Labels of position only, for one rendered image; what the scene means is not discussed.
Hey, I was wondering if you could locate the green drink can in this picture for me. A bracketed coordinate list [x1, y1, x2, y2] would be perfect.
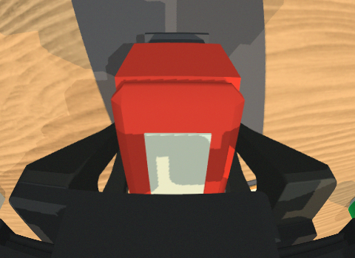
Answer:
[348, 198, 355, 218]

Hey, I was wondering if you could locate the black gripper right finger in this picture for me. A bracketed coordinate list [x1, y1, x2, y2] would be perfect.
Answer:
[226, 123, 337, 225]

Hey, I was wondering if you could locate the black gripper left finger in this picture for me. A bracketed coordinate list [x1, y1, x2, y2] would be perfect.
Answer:
[18, 123, 129, 193]

